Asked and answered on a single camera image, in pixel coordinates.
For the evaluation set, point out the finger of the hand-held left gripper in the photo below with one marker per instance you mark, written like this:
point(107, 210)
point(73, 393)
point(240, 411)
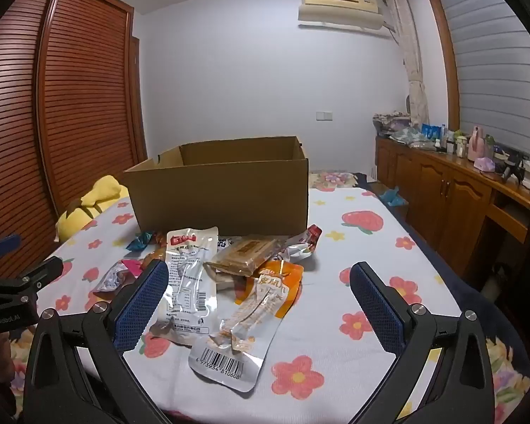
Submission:
point(2, 246)
point(35, 279)

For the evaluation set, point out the purple face mask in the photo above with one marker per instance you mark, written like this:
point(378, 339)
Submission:
point(485, 164)

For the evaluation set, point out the white wall switch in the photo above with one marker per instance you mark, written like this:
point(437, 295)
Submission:
point(324, 116)

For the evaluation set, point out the white red-label snack packet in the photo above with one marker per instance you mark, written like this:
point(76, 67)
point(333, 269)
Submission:
point(187, 282)

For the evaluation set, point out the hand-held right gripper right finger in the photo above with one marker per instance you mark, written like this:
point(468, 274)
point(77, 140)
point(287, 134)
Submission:
point(375, 309)

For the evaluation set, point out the small cream snack packet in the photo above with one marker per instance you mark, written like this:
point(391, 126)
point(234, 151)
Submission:
point(229, 282)

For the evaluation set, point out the blue box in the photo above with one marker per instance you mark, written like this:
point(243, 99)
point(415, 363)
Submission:
point(429, 132)

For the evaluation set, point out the grey window blind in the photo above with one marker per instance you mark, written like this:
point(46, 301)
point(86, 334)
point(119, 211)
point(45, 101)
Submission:
point(499, 66)

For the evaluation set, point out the pink bottle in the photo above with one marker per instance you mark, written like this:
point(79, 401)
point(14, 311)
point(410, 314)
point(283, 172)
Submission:
point(475, 145)

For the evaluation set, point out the teal plastic bag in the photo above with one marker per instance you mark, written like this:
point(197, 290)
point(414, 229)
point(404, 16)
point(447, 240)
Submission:
point(391, 196)

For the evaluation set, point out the bronze candy wrapper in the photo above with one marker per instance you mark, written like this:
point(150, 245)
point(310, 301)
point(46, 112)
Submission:
point(155, 257)

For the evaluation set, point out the wooden sideboard cabinet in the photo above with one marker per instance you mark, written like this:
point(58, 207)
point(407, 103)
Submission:
point(441, 194)

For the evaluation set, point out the wall air conditioner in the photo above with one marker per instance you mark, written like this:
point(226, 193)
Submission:
point(340, 6)

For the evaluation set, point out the teal candy wrapper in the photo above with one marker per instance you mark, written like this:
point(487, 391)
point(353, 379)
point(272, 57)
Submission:
point(140, 241)

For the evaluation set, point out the orange clear snack packet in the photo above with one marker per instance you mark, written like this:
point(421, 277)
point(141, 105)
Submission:
point(265, 300)

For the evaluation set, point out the brown biscuit packet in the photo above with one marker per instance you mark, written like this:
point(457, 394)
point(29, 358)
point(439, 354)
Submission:
point(243, 256)

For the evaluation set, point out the wooden louvered wardrobe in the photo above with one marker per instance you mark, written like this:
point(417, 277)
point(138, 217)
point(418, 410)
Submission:
point(70, 97)

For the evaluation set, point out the pile of clothes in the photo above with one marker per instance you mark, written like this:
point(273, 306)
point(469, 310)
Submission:
point(391, 124)

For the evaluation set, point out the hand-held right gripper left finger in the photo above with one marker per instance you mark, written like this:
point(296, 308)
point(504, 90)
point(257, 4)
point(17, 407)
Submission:
point(143, 304)

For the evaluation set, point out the beige patterned curtain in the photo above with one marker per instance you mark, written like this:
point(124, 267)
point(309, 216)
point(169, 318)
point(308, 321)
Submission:
point(408, 53)

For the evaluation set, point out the yellow plush toy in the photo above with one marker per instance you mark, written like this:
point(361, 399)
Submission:
point(92, 203)

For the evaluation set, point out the red white snack packet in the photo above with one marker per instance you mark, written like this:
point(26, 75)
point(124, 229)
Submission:
point(302, 243)

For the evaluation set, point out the pink silver snack packet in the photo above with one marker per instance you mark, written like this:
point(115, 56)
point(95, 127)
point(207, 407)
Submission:
point(115, 280)

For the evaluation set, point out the blue white snack packet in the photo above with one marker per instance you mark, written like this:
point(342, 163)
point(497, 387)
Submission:
point(226, 243)

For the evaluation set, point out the strawberry flower print bedsheet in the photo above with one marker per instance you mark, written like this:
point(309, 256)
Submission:
point(335, 344)

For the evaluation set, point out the brown cardboard box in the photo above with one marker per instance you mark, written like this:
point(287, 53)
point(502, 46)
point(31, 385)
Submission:
point(221, 194)

